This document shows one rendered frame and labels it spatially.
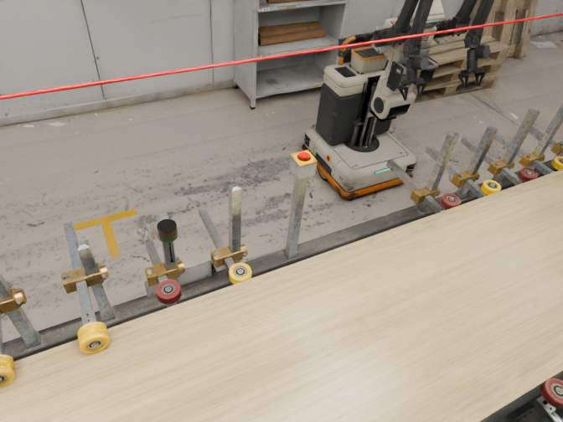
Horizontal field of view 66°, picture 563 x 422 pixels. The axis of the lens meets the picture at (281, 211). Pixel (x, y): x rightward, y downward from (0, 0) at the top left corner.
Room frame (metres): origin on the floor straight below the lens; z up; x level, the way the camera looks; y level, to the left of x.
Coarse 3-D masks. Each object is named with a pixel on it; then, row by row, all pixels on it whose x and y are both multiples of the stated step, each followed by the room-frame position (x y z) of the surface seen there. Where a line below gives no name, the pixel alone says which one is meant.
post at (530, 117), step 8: (528, 112) 1.87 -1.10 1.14; (536, 112) 1.85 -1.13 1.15; (528, 120) 1.85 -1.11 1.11; (520, 128) 1.86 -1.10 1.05; (528, 128) 1.85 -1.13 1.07; (520, 136) 1.85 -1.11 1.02; (512, 144) 1.86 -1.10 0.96; (520, 144) 1.85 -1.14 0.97; (512, 152) 1.85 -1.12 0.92; (504, 160) 1.86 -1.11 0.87; (512, 160) 1.86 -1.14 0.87; (496, 176) 1.86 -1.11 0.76
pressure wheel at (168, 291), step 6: (162, 282) 0.87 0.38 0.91; (168, 282) 0.87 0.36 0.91; (174, 282) 0.87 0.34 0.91; (162, 288) 0.84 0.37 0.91; (168, 288) 0.84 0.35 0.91; (174, 288) 0.85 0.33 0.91; (180, 288) 0.85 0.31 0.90; (162, 294) 0.82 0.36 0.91; (168, 294) 0.82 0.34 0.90; (174, 294) 0.82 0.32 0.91; (180, 294) 0.84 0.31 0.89; (162, 300) 0.80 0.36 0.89; (168, 300) 0.80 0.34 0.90; (174, 300) 0.81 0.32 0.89
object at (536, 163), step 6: (498, 132) 2.19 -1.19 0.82; (498, 138) 2.15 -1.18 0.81; (504, 138) 2.13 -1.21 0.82; (504, 144) 2.11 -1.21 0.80; (522, 150) 2.03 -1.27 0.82; (534, 162) 1.94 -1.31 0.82; (540, 162) 1.93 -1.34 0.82; (540, 168) 1.90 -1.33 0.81; (546, 168) 1.88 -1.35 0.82; (546, 174) 1.86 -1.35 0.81
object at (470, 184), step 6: (426, 150) 1.93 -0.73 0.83; (432, 150) 1.91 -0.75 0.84; (432, 156) 1.89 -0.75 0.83; (450, 162) 1.82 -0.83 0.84; (450, 168) 1.78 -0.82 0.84; (456, 168) 1.77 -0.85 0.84; (468, 180) 1.69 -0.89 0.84; (468, 186) 1.66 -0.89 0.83; (474, 186) 1.65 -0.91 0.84; (474, 192) 1.63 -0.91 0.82; (480, 192) 1.61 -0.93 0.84
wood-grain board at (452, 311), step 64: (512, 192) 1.56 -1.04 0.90; (320, 256) 1.06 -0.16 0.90; (384, 256) 1.09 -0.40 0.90; (448, 256) 1.13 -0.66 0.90; (512, 256) 1.16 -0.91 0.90; (192, 320) 0.74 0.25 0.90; (256, 320) 0.76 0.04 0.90; (320, 320) 0.79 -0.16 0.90; (384, 320) 0.81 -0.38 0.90; (448, 320) 0.84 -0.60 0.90; (512, 320) 0.87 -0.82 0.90; (64, 384) 0.50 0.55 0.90; (128, 384) 0.51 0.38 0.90; (192, 384) 0.53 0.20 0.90; (256, 384) 0.55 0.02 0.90; (320, 384) 0.57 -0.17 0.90; (384, 384) 0.59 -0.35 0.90; (448, 384) 0.61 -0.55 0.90; (512, 384) 0.63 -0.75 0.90
